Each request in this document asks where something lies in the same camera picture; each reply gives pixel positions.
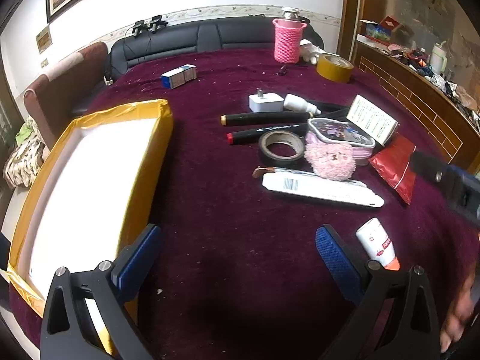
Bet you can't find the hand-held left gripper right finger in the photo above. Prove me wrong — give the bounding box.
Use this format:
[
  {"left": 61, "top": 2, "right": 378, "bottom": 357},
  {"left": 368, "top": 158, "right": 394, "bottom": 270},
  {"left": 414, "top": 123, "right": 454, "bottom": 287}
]
[{"left": 315, "top": 224, "right": 441, "bottom": 360}]

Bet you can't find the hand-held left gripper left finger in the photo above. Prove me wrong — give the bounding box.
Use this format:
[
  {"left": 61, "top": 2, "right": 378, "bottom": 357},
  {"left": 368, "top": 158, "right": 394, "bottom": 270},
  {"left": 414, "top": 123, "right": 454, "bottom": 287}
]
[{"left": 39, "top": 224, "right": 164, "bottom": 360}]

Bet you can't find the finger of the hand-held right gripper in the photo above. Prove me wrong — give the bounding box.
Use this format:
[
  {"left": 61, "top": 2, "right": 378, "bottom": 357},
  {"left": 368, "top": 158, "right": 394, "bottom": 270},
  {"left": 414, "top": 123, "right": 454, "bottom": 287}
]
[{"left": 409, "top": 151, "right": 480, "bottom": 227}]

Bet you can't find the white tube with orange cap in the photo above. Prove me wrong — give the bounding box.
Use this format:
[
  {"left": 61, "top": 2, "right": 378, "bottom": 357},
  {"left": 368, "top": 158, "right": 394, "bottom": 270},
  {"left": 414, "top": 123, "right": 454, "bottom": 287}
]
[{"left": 355, "top": 217, "right": 400, "bottom": 271}]

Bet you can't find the yellow-taped white foam box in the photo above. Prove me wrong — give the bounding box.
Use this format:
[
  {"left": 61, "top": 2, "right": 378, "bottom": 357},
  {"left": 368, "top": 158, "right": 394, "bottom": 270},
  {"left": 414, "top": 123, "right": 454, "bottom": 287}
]
[{"left": 7, "top": 98, "right": 174, "bottom": 357}]

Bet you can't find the pink fluffy pom-pom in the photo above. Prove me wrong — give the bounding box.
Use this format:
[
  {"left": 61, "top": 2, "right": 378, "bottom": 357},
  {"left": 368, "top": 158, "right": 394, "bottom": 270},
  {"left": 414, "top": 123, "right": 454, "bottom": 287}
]
[{"left": 303, "top": 142, "right": 357, "bottom": 179}]

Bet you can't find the white printed medicine box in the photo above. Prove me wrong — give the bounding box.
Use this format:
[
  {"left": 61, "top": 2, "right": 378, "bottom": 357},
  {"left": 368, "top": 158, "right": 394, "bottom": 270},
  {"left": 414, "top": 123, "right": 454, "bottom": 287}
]
[{"left": 346, "top": 94, "right": 399, "bottom": 147}]

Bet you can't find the black tape roll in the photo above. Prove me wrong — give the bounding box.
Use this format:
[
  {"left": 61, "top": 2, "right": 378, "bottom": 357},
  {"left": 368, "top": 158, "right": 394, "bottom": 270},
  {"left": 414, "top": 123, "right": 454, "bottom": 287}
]
[{"left": 258, "top": 130, "right": 305, "bottom": 169}]

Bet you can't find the pink printed pencil case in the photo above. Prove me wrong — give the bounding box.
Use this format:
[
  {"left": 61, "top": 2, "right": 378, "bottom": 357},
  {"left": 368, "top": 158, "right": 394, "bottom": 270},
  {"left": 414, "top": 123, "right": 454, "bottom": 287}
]
[{"left": 304, "top": 117, "right": 376, "bottom": 166}]

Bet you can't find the black marker pen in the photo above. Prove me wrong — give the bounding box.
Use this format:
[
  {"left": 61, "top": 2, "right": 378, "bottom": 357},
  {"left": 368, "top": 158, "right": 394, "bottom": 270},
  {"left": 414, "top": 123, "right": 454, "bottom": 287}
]
[{"left": 307, "top": 99, "right": 350, "bottom": 119}]

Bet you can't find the black marker with red end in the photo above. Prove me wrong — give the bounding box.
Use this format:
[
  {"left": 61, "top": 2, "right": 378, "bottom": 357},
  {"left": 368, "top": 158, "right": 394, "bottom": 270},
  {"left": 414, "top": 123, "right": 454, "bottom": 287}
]
[{"left": 226, "top": 122, "right": 310, "bottom": 145}]

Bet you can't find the black marker with gold end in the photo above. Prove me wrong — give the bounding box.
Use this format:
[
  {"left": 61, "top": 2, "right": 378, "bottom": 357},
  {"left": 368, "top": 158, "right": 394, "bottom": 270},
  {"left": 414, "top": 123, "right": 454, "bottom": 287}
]
[{"left": 220, "top": 110, "right": 312, "bottom": 127}]

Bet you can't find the white plug charger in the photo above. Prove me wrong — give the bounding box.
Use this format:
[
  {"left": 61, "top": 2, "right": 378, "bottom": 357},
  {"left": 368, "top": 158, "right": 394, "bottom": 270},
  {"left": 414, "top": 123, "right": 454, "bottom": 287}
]
[{"left": 248, "top": 88, "right": 284, "bottom": 113}]

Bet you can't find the person's right hand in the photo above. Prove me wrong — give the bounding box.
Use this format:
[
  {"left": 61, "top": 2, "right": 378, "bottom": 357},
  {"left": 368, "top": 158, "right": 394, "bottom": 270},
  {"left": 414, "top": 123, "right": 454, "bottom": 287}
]
[{"left": 439, "top": 266, "right": 480, "bottom": 353}]

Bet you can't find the red foil packet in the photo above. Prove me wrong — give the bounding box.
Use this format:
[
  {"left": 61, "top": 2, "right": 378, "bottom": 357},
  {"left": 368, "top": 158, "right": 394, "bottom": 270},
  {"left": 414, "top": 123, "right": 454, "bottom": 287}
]
[{"left": 368, "top": 133, "right": 417, "bottom": 206}]

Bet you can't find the long white barcode packet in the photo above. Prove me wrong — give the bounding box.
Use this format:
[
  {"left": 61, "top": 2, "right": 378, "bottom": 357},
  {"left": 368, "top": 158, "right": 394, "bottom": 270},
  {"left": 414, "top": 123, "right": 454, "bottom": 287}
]
[{"left": 262, "top": 172, "right": 385, "bottom": 208}]

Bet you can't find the maroon cloth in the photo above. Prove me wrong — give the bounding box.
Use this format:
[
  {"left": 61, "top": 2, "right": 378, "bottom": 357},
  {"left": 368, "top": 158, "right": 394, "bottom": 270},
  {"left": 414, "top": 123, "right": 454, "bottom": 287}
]
[{"left": 7, "top": 47, "right": 480, "bottom": 360}]

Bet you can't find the wooden brick-pattern cabinet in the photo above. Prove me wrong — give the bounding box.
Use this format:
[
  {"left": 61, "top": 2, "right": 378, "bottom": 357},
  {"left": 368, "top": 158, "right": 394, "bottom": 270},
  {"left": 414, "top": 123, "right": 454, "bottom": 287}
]
[{"left": 352, "top": 41, "right": 480, "bottom": 173}]

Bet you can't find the pile of assorted clutter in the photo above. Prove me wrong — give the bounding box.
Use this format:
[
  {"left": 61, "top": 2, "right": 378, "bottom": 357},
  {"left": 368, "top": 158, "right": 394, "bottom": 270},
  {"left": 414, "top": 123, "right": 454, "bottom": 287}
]
[{"left": 390, "top": 43, "right": 480, "bottom": 121}]

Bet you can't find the white mug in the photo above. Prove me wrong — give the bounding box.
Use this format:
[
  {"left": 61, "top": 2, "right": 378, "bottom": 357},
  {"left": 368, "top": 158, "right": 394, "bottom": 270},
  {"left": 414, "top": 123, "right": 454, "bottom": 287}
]
[{"left": 430, "top": 41, "right": 449, "bottom": 74}]

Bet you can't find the patterned cloth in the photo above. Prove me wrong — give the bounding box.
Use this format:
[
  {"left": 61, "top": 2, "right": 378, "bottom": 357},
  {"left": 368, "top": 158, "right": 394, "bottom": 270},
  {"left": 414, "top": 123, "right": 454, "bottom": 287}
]
[{"left": 3, "top": 118, "right": 51, "bottom": 188}]

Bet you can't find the small white bottle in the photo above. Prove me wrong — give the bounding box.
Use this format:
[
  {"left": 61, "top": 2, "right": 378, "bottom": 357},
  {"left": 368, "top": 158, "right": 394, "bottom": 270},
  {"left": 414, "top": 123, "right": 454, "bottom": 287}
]
[{"left": 284, "top": 94, "right": 322, "bottom": 116}]

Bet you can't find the yellow tape roll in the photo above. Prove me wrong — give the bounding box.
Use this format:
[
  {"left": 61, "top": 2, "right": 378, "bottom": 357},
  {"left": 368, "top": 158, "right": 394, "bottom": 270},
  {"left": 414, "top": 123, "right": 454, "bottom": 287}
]
[{"left": 316, "top": 54, "right": 354, "bottom": 83}]

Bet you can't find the colourful printed box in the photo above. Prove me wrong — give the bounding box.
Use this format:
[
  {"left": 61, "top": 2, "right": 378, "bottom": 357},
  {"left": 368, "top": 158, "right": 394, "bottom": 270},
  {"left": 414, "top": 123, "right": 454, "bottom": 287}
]
[{"left": 365, "top": 22, "right": 392, "bottom": 42}]

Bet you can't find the green cloth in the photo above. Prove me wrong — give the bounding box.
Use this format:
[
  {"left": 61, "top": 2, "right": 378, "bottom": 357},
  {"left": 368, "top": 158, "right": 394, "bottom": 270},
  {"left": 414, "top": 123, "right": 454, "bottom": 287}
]
[{"left": 15, "top": 118, "right": 35, "bottom": 145}]

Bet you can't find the blue and white small carton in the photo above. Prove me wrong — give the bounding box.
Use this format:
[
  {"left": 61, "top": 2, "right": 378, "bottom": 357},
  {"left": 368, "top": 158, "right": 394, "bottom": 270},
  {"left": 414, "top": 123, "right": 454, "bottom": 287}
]
[{"left": 161, "top": 64, "right": 198, "bottom": 89}]

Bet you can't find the reddish-brown armchair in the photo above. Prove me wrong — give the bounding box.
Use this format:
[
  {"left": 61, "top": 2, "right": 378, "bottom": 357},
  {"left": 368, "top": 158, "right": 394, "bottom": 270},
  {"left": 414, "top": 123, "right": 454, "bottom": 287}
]
[{"left": 23, "top": 41, "right": 109, "bottom": 151}]

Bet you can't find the white plush toy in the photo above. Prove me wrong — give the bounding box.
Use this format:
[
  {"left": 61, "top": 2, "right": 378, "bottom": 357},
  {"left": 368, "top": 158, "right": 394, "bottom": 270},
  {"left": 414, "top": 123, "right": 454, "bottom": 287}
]
[{"left": 299, "top": 39, "right": 326, "bottom": 64}]

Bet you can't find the flask with pink knitted sleeve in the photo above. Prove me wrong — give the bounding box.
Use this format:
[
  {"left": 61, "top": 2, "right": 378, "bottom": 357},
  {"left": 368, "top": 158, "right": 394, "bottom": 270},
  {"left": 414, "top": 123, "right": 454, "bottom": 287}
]
[{"left": 272, "top": 7, "right": 308, "bottom": 64}]

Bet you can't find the black leather sofa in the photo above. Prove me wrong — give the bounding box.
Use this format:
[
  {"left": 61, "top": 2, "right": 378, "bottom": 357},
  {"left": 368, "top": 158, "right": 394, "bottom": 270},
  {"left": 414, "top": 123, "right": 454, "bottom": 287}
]
[{"left": 107, "top": 18, "right": 324, "bottom": 83}]

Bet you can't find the wooden door frame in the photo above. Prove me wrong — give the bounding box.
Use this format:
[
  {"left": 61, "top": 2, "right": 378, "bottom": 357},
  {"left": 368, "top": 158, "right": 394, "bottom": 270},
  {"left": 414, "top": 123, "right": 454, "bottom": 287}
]
[{"left": 337, "top": 0, "right": 365, "bottom": 51}]

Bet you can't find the black cable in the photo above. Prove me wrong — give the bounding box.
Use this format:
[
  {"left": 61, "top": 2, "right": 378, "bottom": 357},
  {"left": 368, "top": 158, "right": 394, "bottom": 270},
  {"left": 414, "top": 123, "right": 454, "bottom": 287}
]
[{"left": 103, "top": 26, "right": 154, "bottom": 83}]

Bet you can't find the small gold wall plaque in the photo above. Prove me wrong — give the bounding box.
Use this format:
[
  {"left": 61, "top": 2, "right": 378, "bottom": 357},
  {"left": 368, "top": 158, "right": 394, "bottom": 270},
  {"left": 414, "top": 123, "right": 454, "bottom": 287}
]
[{"left": 36, "top": 24, "right": 52, "bottom": 53}]

